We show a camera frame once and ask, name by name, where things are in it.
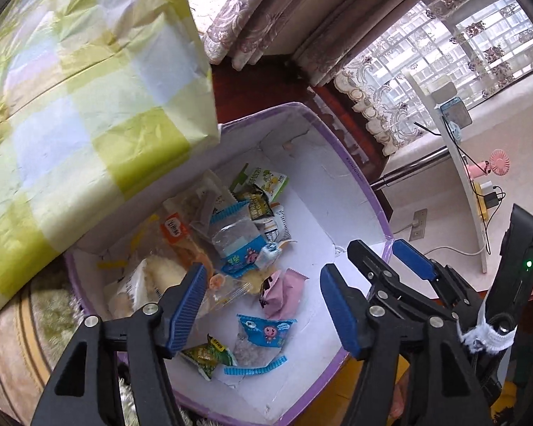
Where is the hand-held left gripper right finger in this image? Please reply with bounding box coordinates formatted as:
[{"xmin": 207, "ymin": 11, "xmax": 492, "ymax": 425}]
[{"xmin": 319, "ymin": 263, "xmax": 491, "ymax": 426}]

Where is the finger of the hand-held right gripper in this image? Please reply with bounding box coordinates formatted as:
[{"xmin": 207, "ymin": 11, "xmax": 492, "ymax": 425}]
[
  {"xmin": 346, "ymin": 239, "xmax": 456, "ymax": 318},
  {"xmin": 392, "ymin": 239, "xmax": 477, "ymax": 308}
]

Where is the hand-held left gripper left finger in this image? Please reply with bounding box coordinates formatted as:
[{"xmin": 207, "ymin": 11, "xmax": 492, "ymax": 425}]
[{"xmin": 29, "ymin": 262, "xmax": 209, "ymax": 426}]

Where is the large white bun packet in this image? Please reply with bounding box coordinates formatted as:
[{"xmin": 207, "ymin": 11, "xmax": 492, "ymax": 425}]
[{"xmin": 100, "ymin": 253, "xmax": 192, "ymax": 320}]

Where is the small green snack packet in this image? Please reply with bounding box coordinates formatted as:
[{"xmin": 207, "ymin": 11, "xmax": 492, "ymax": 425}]
[{"xmin": 180, "ymin": 335, "xmax": 237, "ymax": 381}]

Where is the pink snack packet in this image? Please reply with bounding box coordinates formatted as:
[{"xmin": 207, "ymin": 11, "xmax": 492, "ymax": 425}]
[
  {"xmin": 258, "ymin": 275, "xmax": 285, "ymax": 310},
  {"xmin": 271, "ymin": 268, "xmax": 309, "ymax": 320}
]

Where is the clear golden cake packet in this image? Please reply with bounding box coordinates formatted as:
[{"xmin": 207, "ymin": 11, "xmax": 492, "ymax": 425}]
[{"xmin": 131, "ymin": 213, "xmax": 249, "ymax": 316}]

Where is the clear blue-edged snack packet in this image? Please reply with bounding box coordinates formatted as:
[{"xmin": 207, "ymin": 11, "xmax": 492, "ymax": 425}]
[
  {"xmin": 210, "ymin": 202, "xmax": 271, "ymax": 280},
  {"xmin": 224, "ymin": 313, "xmax": 298, "ymax": 376}
]

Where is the purple-rimmed white box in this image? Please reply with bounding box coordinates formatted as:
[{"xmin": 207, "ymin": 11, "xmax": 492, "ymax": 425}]
[{"xmin": 64, "ymin": 102, "xmax": 394, "ymax": 424}]

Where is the small silver snack packet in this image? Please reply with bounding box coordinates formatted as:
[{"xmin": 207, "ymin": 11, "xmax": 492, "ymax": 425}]
[{"xmin": 261, "ymin": 204, "xmax": 294, "ymax": 244}]

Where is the yellow green snack packet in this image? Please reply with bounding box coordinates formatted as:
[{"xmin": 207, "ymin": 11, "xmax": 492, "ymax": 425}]
[{"xmin": 235, "ymin": 186, "xmax": 275, "ymax": 222}]

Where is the green white snack packet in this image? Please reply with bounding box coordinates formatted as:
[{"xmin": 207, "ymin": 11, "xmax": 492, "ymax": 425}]
[{"xmin": 231, "ymin": 164, "xmax": 290, "ymax": 200}]

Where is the floor socket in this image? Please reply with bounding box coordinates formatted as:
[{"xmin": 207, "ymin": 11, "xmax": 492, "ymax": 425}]
[{"xmin": 409, "ymin": 208, "xmax": 428, "ymax": 240}]

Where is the white desk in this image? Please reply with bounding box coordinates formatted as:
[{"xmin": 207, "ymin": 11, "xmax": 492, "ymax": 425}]
[{"xmin": 406, "ymin": 71, "xmax": 491, "ymax": 274}]

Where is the yellow power strip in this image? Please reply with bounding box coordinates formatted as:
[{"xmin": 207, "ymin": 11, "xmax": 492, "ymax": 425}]
[{"xmin": 473, "ymin": 180, "xmax": 508, "ymax": 225}]

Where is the pink desk fan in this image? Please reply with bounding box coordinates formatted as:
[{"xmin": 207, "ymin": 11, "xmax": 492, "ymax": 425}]
[{"xmin": 465, "ymin": 148, "xmax": 512, "ymax": 182}]

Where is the short white lace curtain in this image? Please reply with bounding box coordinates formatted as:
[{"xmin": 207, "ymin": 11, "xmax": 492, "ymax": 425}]
[{"xmin": 333, "ymin": 0, "xmax": 533, "ymax": 157}]

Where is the blue tissue box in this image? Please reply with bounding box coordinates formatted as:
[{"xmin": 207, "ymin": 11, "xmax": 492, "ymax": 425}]
[{"xmin": 440, "ymin": 98, "xmax": 474, "ymax": 130}]

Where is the small white box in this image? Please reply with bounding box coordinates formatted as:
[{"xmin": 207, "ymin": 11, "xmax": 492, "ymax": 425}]
[{"xmin": 429, "ymin": 81, "xmax": 458, "ymax": 106}]

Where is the checkered plastic tablecloth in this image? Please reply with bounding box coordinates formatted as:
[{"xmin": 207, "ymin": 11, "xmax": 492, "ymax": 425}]
[{"xmin": 0, "ymin": 0, "xmax": 220, "ymax": 329}]

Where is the brown embroidered curtain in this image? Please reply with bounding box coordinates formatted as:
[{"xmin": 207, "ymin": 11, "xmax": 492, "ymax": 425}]
[{"xmin": 202, "ymin": 0, "xmax": 431, "ymax": 87}]

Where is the white cable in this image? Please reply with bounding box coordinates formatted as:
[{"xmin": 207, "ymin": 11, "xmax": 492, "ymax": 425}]
[{"xmin": 391, "ymin": 224, "xmax": 487, "ymax": 258}]

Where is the black desk cable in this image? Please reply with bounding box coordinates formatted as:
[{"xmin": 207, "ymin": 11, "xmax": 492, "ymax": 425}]
[{"xmin": 413, "ymin": 120, "xmax": 469, "ymax": 160}]

